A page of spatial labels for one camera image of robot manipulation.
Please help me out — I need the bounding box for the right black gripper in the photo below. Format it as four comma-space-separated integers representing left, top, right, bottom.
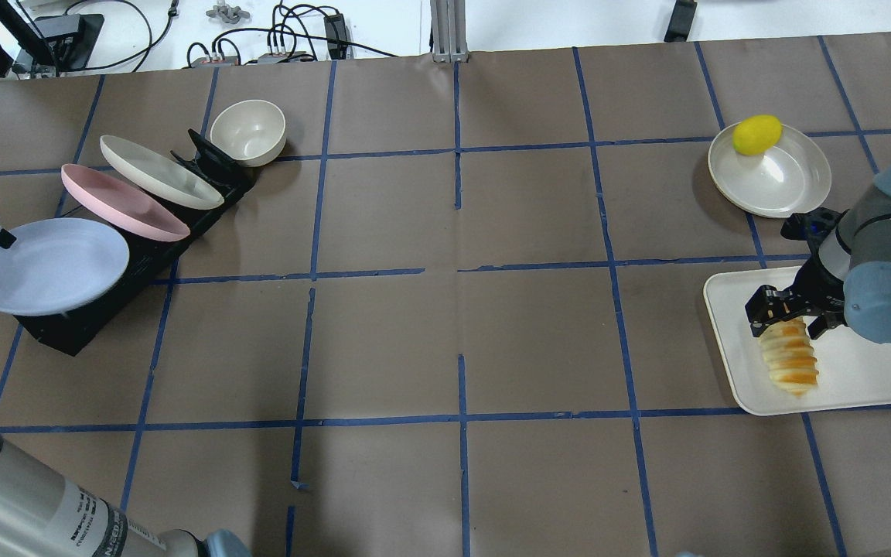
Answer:
746, 258, 846, 340

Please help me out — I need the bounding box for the orange striped bread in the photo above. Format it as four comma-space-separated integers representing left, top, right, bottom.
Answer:
758, 318, 819, 396

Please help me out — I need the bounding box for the blue plate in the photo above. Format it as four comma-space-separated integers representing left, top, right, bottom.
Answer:
0, 217, 130, 316

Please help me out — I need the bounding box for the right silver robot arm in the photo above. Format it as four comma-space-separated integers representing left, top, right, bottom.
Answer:
745, 165, 891, 344

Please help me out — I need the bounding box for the pink plate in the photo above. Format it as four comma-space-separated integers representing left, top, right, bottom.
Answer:
60, 163, 190, 242

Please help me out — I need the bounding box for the cream plate in rack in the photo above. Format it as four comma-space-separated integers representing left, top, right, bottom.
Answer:
99, 135, 225, 210

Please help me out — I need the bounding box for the cream tray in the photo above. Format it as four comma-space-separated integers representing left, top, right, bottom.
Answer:
703, 267, 891, 416

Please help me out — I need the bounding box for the black dish rack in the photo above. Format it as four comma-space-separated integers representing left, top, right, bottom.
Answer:
18, 130, 254, 356

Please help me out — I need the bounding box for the cream shallow dish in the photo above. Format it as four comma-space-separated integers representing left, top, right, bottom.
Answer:
707, 125, 832, 218

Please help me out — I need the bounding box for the yellow lemon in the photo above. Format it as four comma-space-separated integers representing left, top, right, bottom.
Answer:
732, 114, 783, 156

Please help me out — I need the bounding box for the black monitor stand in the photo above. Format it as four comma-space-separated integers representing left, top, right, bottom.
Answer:
0, 1, 105, 75

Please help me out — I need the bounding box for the cream bowl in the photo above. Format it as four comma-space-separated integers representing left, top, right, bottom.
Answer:
209, 99, 288, 168

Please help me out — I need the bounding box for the black power adapter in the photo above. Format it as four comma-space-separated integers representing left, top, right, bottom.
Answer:
664, 0, 698, 43

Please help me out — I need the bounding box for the aluminium frame post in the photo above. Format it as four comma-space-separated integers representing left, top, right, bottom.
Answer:
430, 0, 469, 63

